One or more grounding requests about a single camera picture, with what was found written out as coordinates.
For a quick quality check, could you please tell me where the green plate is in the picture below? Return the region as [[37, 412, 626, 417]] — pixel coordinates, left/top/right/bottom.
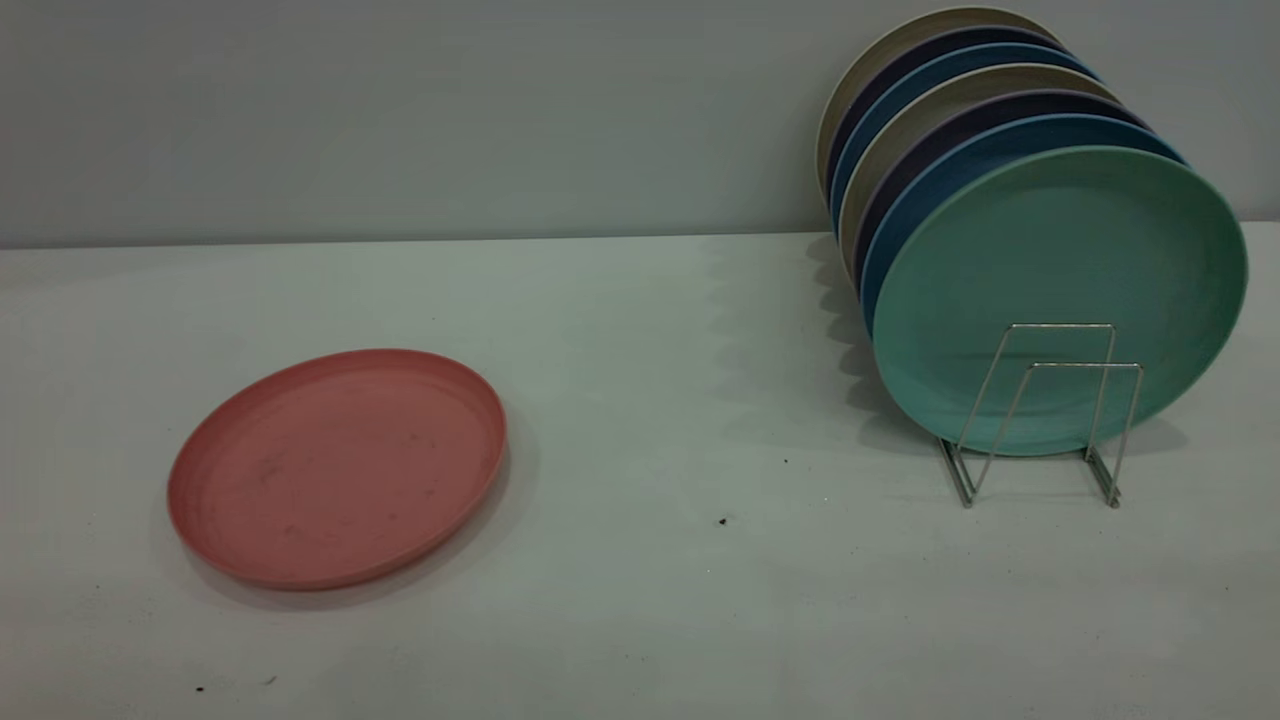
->
[[872, 146, 1249, 457]]

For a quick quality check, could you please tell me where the blue plate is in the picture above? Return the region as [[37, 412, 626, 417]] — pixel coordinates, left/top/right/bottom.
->
[[830, 42, 1100, 237], [860, 113, 1187, 337]]

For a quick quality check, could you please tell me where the metal wire plate rack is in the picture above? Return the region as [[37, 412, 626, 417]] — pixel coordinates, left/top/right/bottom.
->
[[938, 322, 1144, 509]]

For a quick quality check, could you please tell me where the beige plate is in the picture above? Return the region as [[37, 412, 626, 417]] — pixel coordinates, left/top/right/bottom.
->
[[838, 63, 1123, 273], [816, 6, 1059, 191]]

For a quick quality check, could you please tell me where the purple plate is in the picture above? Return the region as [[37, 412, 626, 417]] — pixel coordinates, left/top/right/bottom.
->
[[853, 89, 1151, 293], [824, 25, 1069, 201]]

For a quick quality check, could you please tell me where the pink plate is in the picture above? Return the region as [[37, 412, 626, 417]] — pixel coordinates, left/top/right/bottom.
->
[[167, 348, 508, 591]]

